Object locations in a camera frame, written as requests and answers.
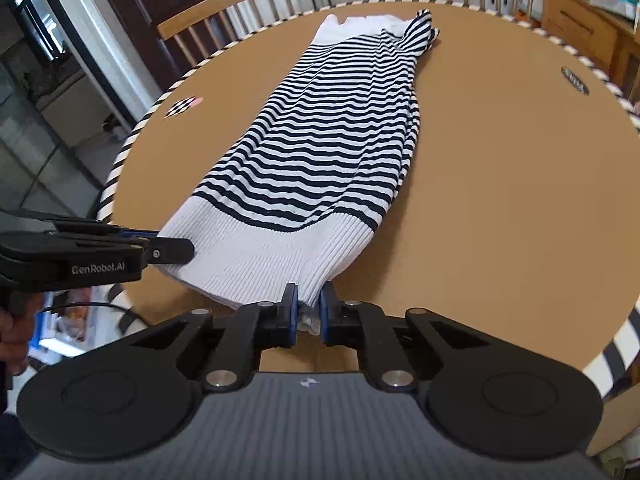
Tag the wooden sideboard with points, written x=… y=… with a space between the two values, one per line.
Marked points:
x=580 y=25

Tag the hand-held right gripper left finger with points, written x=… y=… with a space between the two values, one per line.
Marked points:
x=291 y=320

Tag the dark brown door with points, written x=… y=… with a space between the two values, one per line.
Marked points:
x=150 y=0

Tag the round table with checkered edge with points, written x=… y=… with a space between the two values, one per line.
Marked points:
x=500 y=160

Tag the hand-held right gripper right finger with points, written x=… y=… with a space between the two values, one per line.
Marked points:
x=324 y=320

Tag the black white striped sweater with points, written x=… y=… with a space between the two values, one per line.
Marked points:
x=325 y=150

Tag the person's left hand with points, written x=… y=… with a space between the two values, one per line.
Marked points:
x=17 y=330

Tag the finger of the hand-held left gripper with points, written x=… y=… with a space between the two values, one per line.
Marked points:
x=75 y=224
x=172 y=251

